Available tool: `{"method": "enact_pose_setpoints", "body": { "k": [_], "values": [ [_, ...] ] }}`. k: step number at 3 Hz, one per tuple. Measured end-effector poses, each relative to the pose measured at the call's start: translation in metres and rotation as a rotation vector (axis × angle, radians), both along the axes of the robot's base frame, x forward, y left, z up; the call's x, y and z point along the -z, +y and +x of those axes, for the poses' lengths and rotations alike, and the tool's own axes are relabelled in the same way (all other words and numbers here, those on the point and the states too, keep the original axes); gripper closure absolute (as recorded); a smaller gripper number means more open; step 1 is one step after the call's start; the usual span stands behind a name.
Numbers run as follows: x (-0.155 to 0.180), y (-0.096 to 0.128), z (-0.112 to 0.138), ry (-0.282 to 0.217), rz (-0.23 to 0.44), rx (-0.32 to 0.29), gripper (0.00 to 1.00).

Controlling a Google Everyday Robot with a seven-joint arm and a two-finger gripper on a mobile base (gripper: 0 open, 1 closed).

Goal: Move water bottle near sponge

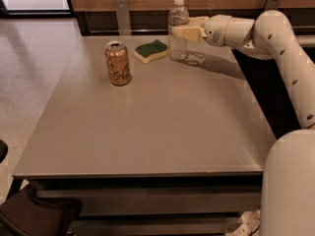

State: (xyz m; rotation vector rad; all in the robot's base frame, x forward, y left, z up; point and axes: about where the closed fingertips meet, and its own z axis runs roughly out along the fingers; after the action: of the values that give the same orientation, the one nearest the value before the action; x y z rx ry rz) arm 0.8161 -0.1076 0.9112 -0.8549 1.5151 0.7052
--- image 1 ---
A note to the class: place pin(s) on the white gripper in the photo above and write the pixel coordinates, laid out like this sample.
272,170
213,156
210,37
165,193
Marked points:
215,30

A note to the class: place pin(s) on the clear plastic water bottle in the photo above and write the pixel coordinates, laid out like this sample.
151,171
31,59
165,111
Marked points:
178,18

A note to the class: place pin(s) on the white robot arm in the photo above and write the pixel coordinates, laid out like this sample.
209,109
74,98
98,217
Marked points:
288,189

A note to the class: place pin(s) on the green and yellow sponge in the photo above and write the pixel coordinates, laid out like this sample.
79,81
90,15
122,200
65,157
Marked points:
151,51

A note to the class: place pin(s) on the orange soda can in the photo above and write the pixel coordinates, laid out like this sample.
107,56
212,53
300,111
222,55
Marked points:
117,62

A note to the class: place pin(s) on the grey upper drawer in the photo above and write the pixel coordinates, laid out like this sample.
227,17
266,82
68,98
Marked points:
143,201

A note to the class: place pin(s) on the grey drawer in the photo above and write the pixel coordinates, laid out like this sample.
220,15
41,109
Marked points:
207,226
143,201

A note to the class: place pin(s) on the grey lower drawer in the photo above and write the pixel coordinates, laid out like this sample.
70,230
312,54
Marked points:
207,226

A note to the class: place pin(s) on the dark brown chair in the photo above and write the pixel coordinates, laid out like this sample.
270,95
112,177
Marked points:
24,214

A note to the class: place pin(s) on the left metal wall bracket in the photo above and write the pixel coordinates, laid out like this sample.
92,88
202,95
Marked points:
123,16

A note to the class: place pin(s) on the metal wall bracket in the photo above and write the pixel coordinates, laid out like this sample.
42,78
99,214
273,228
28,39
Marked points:
123,16
272,4

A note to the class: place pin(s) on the right metal wall bracket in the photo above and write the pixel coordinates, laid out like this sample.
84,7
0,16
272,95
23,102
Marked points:
272,4

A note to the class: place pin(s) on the metal rail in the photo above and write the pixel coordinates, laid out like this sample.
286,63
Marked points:
296,30

